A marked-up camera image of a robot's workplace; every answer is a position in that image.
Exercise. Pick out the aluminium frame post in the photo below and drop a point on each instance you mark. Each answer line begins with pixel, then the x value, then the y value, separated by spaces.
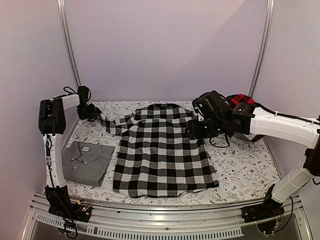
pixel 263 46
pixel 61 5

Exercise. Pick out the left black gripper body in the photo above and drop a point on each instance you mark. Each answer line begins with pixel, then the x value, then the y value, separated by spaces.
pixel 86 112

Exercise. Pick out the folded grey button shirt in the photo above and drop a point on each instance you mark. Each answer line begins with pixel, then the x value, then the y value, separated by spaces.
pixel 86 163

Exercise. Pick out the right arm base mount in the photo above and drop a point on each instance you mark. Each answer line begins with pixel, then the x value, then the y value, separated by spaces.
pixel 267 209

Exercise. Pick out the red black plaid shirt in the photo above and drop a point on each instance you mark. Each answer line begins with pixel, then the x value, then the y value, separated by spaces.
pixel 235 99

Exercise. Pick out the right aluminium frame post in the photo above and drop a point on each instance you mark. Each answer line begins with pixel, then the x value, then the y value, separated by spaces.
pixel 263 46

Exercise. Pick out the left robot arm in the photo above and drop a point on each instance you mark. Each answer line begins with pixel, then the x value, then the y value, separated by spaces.
pixel 52 125

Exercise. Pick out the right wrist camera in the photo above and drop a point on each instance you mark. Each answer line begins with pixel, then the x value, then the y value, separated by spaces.
pixel 212 105

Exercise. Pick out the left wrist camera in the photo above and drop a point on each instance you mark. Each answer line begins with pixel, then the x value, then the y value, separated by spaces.
pixel 84 93

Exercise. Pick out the left aluminium frame post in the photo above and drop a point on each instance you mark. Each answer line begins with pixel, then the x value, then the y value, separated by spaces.
pixel 61 5

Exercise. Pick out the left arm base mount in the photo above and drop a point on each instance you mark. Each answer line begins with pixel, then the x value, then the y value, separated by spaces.
pixel 61 205

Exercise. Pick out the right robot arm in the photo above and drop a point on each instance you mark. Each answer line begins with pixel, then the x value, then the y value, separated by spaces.
pixel 255 119

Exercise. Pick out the black white plaid shirt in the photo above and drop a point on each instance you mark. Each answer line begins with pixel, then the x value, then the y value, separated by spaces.
pixel 156 157

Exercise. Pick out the white plastic laundry basket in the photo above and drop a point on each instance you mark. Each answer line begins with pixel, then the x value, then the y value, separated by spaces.
pixel 248 137

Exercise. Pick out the front aluminium rail frame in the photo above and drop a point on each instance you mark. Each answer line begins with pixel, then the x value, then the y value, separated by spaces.
pixel 120 221

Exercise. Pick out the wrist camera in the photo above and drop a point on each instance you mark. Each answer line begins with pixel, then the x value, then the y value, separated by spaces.
pixel 84 93
pixel 212 105

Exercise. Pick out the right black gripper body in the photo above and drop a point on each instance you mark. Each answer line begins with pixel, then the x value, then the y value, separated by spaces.
pixel 214 127

